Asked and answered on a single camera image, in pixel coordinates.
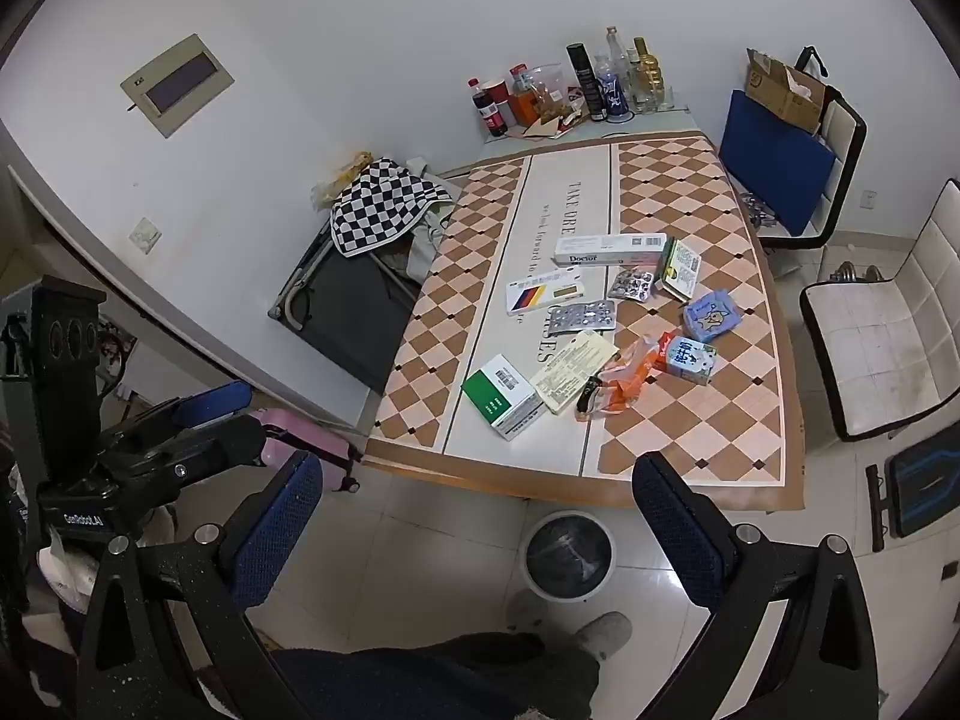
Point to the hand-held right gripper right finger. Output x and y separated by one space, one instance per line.
675 532

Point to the clear plastic jar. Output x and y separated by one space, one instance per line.
549 90

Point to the person's leg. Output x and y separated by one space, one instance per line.
435 679

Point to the green and white medicine box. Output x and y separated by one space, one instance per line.
502 396

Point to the gold bottle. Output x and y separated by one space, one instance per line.
647 71

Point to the glass bottle with blue label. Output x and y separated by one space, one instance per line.
613 94

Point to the orange liquid jar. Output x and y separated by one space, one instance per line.
521 101

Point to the wooden dining table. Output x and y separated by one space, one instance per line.
487 476

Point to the cardboard box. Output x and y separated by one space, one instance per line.
784 94

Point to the blue tissue packet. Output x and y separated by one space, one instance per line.
711 315

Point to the grey slipper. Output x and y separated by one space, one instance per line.
606 634

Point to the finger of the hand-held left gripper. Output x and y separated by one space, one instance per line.
225 446
214 401

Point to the beige electrical panel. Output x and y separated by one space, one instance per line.
176 84

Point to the diamond pattern tablecloth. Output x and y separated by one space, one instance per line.
480 255

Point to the tall clear glass bottle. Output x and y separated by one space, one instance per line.
615 49

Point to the white trash bin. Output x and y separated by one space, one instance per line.
568 556

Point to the orange snack wrapper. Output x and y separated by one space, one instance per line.
628 375

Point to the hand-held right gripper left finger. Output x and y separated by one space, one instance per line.
277 532

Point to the black white checkered cloth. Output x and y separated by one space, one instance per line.
386 202

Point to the white wall socket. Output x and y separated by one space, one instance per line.
868 200
144 235

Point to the dark folding bed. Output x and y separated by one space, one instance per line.
352 322

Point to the long white toothpaste box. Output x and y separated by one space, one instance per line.
609 249

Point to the cola bottle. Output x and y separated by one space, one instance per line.
486 116

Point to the yellow paper leaflet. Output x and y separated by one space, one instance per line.
570 371

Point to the black cylindrical canister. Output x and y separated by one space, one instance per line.
589 82

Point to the small black object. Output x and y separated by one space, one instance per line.
589 396

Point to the small silver blister pack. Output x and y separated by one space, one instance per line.
632 285

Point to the large silver blister pack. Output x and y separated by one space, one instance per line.
581 316

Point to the green printed box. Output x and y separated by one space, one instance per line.
679 270

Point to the white box with striped flag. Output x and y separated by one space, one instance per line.
545 292

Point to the cardboard scraps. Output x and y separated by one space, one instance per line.
544 127

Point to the blue white milk carton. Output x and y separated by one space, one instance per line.
686 358

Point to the red cup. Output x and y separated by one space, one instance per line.
502 94

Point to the white chair with black frame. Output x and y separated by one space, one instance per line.
844 142
885 337

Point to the yellow plastic bag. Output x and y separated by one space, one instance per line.
349 165

